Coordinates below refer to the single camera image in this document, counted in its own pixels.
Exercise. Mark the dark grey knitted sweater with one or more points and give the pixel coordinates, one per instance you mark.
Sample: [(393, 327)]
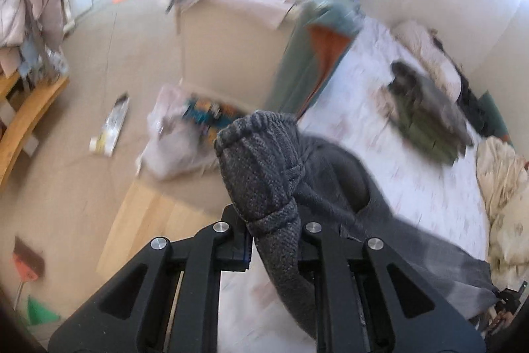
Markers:
[(264, 179)]

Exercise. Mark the green and orange garment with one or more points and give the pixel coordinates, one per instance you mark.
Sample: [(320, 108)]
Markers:
[(314, 47)]

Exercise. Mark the beige cabinet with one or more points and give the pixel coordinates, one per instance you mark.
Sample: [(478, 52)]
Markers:
[(231, 47)]

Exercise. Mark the beige pillow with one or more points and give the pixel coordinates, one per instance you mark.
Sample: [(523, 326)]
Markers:
[(425, 49)]

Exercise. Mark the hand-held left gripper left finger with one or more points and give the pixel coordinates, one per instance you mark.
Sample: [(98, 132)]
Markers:
[(237, 243)]

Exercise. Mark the cream patterned quilt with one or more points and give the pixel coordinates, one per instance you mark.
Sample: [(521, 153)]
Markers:
[(506, 204)]

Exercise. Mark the flat white package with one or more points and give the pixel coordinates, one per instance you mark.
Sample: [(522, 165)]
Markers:
[(110, 125)]

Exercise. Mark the orange broom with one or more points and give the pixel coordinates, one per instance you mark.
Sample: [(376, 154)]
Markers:
[(27, 266)]

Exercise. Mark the white patterned bed sheet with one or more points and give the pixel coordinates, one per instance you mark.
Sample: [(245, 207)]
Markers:
[(388, 154)]

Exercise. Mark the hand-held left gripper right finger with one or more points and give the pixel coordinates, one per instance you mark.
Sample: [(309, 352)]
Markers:
[(308, 249)]

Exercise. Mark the green dustpan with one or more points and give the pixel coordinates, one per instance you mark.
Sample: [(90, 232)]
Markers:
[(39, 311)]

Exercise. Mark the olive and grey folded clothes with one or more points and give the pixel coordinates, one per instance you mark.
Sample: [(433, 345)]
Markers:
[(425, 117)]

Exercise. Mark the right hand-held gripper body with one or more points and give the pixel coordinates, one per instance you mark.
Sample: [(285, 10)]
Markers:
[(506, 303)]

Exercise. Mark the white plastic bag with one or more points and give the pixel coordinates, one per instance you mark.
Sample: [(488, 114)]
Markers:
[(177, 138)]

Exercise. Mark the wooden bench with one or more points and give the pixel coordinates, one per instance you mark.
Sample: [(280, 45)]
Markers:
[(24, 117)]

